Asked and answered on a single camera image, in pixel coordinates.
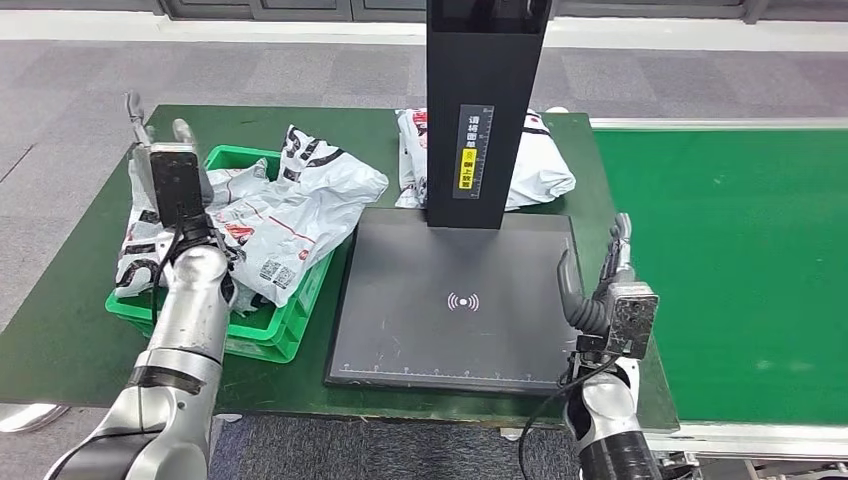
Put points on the green conveyor belt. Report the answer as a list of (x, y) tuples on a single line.
[(729, 265)]

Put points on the green plastic crate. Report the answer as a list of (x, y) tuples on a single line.
[(265, 334)]

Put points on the small white round object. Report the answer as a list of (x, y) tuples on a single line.
[(556, 110)]

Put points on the speckled right wrist camera box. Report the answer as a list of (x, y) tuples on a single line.
[(632, 318)]

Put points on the aluminium conveyor frame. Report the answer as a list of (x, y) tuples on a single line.
[(662, 123)]

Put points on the white table bracket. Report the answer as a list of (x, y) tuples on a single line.
[(511, 435)]

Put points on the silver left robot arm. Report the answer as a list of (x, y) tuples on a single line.
[(185, 318)]

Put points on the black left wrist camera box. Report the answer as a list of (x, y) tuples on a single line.
[(175, 182)]

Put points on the white parcel bag red print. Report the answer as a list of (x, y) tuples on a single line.
[(546, 169)]

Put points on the white parcel bag black letters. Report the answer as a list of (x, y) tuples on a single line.
[(136, 245)]

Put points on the black inbound scanning machine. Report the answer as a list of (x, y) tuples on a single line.
[(464, 291)]

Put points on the white parcel bag QR labels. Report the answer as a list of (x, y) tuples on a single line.
[(311, 205)]

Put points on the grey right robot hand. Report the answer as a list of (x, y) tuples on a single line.
[(590, 311)]

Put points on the grey glass partition frame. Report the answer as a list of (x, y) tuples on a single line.
[(298, 10)]

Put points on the shiny metal foot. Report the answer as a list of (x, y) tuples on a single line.
[(30, 417)]

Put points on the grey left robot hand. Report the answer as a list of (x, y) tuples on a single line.
[(140, 172)]

